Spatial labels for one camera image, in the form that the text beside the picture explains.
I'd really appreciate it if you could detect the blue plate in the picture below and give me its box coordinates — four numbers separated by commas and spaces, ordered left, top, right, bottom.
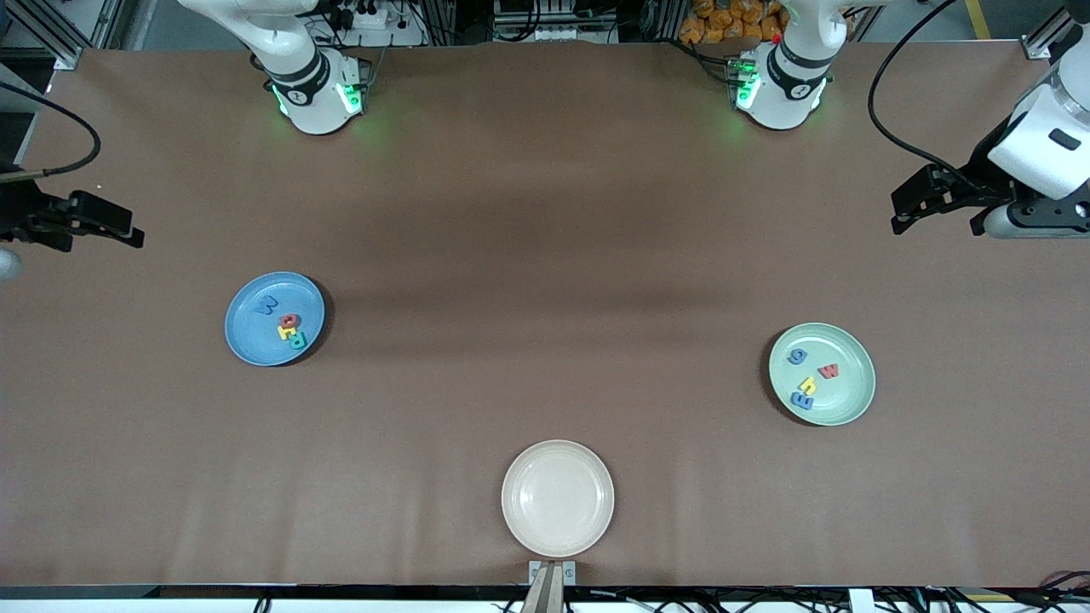
224, 271, 326, 368

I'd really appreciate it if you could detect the green plate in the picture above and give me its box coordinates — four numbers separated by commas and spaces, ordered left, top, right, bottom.
768, 322, 877, 427

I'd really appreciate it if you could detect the beige plate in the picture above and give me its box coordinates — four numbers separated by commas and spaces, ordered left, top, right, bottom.
501, 439, 616, 559

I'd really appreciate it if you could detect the orange objects pile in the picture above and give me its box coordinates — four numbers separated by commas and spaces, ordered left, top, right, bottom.
679, 0, 789, 45

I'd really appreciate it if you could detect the white power strip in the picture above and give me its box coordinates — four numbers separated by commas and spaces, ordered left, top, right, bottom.
328, 0, 427, 48

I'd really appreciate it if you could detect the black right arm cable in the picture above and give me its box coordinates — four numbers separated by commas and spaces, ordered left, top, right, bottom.
0, 81, 102, 184

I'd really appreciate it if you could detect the aluminium frame post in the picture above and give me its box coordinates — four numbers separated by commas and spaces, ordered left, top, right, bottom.
1022, 9, 1078, 60
0, 0, 116, 71

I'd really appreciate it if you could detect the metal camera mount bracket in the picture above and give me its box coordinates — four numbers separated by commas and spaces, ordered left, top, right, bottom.
521, 560, 577, 613

